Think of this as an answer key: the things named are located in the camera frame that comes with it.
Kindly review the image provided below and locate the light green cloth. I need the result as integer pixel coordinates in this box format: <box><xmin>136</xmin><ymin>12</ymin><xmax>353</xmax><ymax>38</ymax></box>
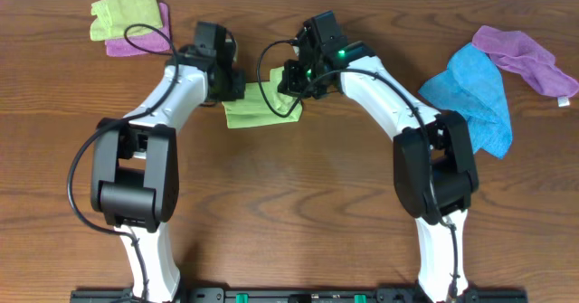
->
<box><xmin>223</xmin><ymin>67</ymin><xmax>302</xmax><ymax>129</ymax></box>

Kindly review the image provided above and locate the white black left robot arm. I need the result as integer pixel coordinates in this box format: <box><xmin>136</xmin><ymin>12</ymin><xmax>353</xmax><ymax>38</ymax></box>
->
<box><xmin>90</xmin><ymin>22</ymin><xmax>245</xmax><ymax>302</ymax></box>

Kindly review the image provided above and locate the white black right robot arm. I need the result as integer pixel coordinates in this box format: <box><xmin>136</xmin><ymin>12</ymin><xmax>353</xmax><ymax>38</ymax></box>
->
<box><xmin>278</xmin><ymin>11</ymin><xmax>479</xmax><ymax>302</ymax></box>

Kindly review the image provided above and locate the folded pink cloth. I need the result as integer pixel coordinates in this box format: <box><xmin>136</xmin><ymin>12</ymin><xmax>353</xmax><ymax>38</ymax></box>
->
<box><xmin>105</xmin><ymin>3</ymin><xmax>171</xmax><ymax>57</ymax></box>

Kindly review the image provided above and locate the folded green cloth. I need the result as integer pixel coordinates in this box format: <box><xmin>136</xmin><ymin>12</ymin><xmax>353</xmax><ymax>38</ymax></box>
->
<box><xmin>90</xmin><ymin>0</ymin><xmax>163</xmax><ymax>42</ymax></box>

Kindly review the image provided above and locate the blue crumpled cloth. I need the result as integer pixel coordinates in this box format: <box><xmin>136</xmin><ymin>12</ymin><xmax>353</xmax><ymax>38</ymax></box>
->
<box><xmin>419</xmin><ymin>43</ymin><xmax>513</xmax><ymax>159</ymax></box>

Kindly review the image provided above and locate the purple crumpled cloth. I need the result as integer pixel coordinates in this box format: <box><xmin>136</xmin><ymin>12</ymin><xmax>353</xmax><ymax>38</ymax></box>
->
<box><xmin>471</xmin><ymin>25</ymin><xmax>578</xmax><ymax>108</ymax></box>

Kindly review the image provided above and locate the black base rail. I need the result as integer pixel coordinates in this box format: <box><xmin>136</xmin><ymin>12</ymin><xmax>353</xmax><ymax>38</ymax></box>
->
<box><xmin>70</xmin><ymin>287</ymin><xmax>528</xmax><ymax>303</ymax></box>

